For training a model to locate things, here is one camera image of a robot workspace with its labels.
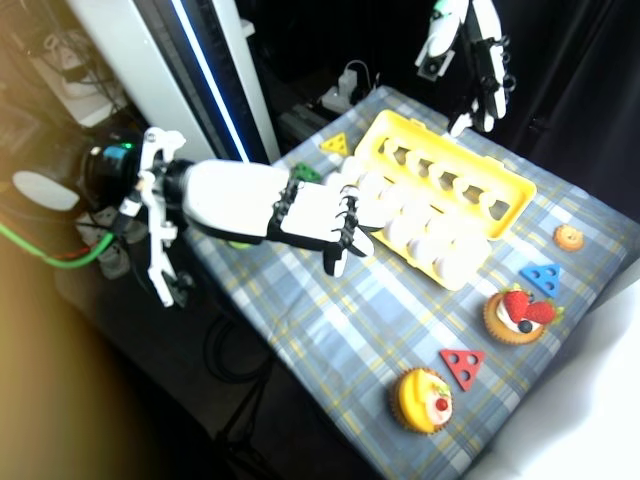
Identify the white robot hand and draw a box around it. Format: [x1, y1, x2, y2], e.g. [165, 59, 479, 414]
[182, 158, 376, 279]
[414, 0, 517, 137]

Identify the yellow egg carton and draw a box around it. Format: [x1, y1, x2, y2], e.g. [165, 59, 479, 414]
[327, 109, 539, 292]

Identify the green triangle block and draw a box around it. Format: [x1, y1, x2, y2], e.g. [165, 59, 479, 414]
[292, 162, 324, 185]

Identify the yellow triangle block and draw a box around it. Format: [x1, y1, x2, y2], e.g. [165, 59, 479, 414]
[319, 132, 350, 155]

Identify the white column with blue light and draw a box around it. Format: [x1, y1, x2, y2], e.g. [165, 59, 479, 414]
[64, 0, 281, 166]

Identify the round tan biscuit toy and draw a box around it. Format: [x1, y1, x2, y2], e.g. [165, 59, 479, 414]
[553, 223, 585, 252]

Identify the white power adapter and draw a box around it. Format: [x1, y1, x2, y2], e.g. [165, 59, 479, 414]
[319, 59, 381, 114]

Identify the blue triangle block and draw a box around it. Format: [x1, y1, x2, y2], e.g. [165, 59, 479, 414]
[518, 263, 562, 299]

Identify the blue plaid tablecloth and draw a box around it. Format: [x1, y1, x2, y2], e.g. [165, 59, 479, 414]
[184, 84, 629, 480]

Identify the strawberry tart toy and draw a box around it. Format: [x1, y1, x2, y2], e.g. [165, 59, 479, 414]
[482, 283, 566, 347]

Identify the red triangle block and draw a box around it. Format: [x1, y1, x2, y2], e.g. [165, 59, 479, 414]
[438, 348, 487, 393]

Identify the yellow cream cupcake toy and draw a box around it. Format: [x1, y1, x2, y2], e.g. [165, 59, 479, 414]
[389, 367, 455, 435]

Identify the white panel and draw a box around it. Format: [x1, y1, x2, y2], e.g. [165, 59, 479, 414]
[464, 284, 640, 480]

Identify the green cable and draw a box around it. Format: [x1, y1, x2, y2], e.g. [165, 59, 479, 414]
[0, 222, 116, 271]

